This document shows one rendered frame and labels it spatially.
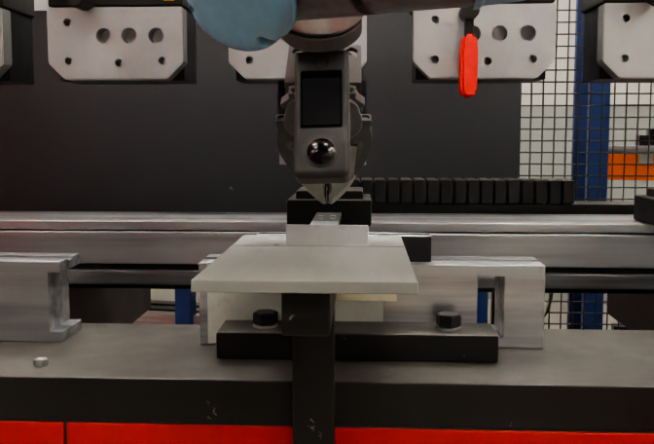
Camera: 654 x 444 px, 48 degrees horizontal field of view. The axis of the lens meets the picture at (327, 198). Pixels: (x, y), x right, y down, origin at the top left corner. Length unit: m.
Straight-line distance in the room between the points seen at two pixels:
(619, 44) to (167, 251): 0.68
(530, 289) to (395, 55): 0.63
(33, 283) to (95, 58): 0.27
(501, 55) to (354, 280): 0.34
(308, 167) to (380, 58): 0.77
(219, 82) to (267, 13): 0.92
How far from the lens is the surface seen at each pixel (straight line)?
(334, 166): 0.61
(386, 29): 1.37
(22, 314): 0.93
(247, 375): 0.76
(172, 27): 0.84
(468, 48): 0.78
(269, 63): 0.82
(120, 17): 0.86
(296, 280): 0.59
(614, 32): 0.86
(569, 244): 1.14
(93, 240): 1.17
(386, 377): 0.76
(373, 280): 0.59
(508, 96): 1.38
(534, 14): 0.84
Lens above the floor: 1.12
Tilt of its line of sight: 5 degrees down
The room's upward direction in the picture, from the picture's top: straight up
